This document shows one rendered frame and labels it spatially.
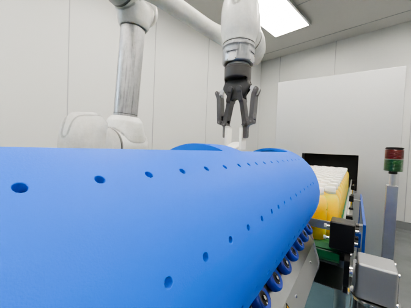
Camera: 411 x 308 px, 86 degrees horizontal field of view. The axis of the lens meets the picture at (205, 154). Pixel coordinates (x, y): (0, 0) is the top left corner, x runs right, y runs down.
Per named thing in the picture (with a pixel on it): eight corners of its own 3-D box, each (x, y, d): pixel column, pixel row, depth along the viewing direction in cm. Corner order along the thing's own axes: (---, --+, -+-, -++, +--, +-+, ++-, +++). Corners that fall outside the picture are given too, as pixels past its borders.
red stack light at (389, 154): (385, 158, 92) (385, 149, 91) (383, 158, 97) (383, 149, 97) (405, 159, 88) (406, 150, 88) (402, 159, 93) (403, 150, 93)
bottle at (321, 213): (302, 236, 86) (304, 189, 85) (311, 233, 90) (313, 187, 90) (320, 243, 80) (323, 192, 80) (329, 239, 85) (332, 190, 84)
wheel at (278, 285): (259, 274, 45) (267, 271, 44) (267, 265, 48) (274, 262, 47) (272, 297, 43) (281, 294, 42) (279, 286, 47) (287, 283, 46)
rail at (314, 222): (236, 210, 99) (237, 203, 99) (238, 209, 100) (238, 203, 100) (341, 232, 77) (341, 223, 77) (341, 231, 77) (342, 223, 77)
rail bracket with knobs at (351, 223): (322, 250, 74) (323, 219, 74) (324, 242, 80) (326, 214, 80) (357, 259, 69) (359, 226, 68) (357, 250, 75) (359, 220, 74)
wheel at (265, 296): (244, 294, 38) (253, 291, 38) (254, 282, 42) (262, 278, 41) (258, 321, 37) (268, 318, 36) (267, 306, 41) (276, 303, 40)
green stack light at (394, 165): (384, 170, 92) (385, 159, 92) (382, 170, 97) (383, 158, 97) (404, 172, 88) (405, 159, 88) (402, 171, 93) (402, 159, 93)
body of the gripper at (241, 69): (218, 65, 61) (216, 98, 62) (246, 58, 57) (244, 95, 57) (230, 73, 67) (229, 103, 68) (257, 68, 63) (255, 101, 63)
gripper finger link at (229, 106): (232, 86, 61) (228, 86, 62) (224, 126, 62) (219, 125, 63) (238, 90, 64) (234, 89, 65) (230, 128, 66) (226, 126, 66)
